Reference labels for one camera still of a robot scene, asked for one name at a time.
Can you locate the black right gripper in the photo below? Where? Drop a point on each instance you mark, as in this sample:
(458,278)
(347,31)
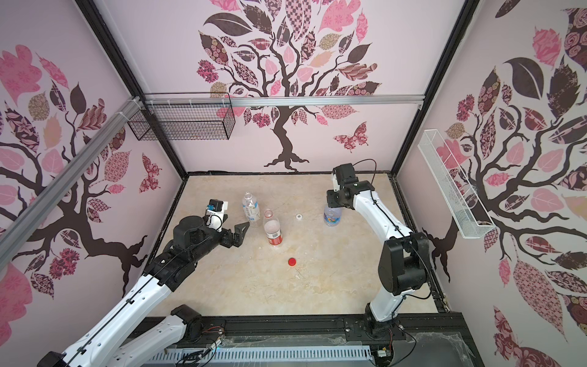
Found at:
(334,198)

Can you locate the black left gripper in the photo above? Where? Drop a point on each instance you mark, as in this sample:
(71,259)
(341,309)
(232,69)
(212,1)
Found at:
(227,241)

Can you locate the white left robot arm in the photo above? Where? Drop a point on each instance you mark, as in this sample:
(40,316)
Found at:
(107,343)

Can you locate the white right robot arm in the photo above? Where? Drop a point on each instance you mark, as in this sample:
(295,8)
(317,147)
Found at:
(403,266)

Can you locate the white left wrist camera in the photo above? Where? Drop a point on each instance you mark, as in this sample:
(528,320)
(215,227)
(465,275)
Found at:
(216,214)

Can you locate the aluminium rail back wall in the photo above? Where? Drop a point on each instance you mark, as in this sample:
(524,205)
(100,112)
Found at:
(402,99)

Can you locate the aluminium rail wall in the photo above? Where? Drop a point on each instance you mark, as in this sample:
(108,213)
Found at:
(24,226)
(402,99)

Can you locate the white wire shelf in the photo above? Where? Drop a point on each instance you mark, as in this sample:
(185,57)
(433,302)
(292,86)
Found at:
(445,159)

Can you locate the black wire basket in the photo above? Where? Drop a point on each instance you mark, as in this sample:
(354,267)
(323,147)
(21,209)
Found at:
(187,118)

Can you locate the white slotted cable duct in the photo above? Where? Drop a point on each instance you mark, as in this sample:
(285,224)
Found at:
(261,356)

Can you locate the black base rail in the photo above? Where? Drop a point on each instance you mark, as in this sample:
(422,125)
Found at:
(411,339)

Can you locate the aluminium rail left wall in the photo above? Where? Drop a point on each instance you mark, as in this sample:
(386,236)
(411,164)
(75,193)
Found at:
(24,226)

